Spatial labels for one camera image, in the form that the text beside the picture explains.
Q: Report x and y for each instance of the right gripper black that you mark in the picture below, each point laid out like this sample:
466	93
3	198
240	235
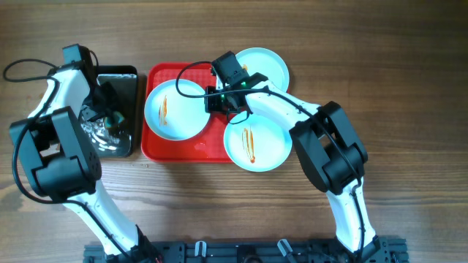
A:
212	107

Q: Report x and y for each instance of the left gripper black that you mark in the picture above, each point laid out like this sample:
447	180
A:
114	104

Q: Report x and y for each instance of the green yellow sponge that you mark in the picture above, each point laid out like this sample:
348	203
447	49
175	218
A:
114	120

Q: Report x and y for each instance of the white plate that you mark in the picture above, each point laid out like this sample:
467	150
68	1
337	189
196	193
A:
175	110
266	62
255	143

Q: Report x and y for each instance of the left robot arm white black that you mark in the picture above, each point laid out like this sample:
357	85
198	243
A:
54	161

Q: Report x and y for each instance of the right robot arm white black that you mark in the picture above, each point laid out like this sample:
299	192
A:
328	148

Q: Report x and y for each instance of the black water tray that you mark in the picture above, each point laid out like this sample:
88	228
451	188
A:
117	142

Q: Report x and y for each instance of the red plastic tray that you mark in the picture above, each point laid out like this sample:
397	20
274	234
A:
205	147

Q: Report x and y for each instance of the white plate top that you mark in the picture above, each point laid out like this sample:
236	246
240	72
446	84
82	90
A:
266	62

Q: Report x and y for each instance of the black mounting rail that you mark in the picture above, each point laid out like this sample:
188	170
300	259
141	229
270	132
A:
383	249

